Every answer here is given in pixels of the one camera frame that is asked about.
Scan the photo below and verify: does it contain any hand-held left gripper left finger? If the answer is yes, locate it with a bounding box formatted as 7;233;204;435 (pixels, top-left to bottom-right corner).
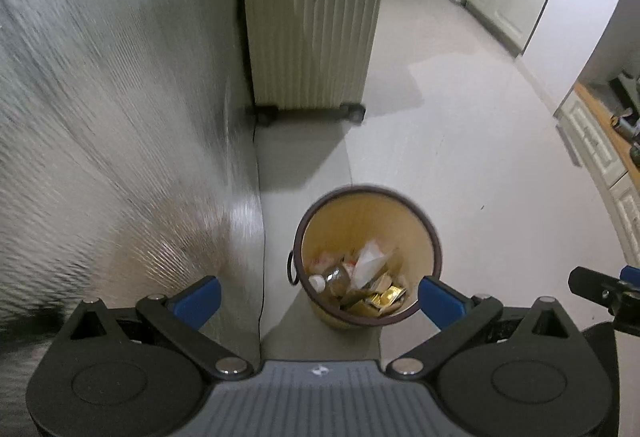
50;275;253;380

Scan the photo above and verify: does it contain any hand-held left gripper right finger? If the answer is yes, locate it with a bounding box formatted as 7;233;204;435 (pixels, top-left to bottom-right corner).
386;275;583;380

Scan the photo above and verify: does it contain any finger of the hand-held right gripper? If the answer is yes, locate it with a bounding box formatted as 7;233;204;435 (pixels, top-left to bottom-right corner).
569;266;640;300

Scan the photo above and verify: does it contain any pile of gold wrappers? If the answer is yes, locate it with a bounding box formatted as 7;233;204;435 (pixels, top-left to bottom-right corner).
342;272;408;318

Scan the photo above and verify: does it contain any white paper wrapper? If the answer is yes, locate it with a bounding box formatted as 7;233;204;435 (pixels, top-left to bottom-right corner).
352;239;398;290

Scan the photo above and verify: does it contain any clear plastic bottle red label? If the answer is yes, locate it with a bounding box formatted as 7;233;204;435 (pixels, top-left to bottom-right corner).
307;252;356;295

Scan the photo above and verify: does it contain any beige trash bin brown rim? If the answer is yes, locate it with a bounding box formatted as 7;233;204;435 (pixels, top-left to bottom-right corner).
287;186;443;330

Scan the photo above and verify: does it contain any white cabinet wooden top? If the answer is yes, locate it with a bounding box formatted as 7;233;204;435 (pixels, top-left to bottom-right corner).
554;82;640;268

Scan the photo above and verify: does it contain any dark metal object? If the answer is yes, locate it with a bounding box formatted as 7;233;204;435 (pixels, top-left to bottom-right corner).
607;72;640;138

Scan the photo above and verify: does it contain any cream ribbed suitcase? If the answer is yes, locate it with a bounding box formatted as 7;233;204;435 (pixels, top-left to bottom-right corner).
242;0;386;125

